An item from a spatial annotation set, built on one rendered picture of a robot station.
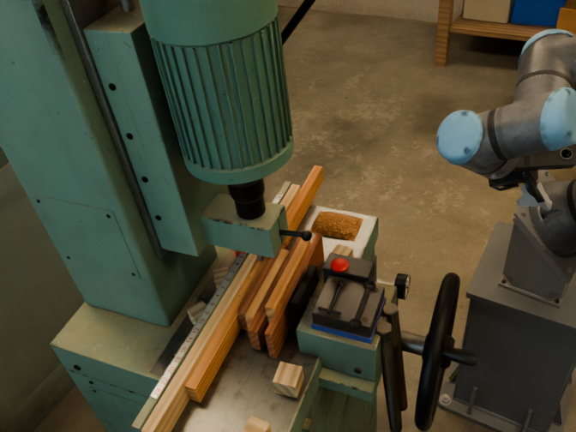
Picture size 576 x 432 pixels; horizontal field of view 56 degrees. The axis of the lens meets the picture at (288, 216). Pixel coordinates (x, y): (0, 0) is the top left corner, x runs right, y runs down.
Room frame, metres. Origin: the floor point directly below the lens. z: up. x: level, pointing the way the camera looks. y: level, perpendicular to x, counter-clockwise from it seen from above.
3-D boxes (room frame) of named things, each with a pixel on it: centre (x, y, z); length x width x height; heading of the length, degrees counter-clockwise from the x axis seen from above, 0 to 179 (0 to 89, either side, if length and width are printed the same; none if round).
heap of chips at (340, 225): (0.85, -0.10, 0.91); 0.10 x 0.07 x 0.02; 63
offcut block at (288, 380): (0.49, 0.04, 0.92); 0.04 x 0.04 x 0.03; 66
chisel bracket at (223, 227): (0.74, 0.08, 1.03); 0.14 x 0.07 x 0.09; 63
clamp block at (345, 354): (0.58, -0.08, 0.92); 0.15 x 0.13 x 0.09; 153
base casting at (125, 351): (0.79, 0.17, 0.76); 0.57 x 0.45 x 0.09; 63
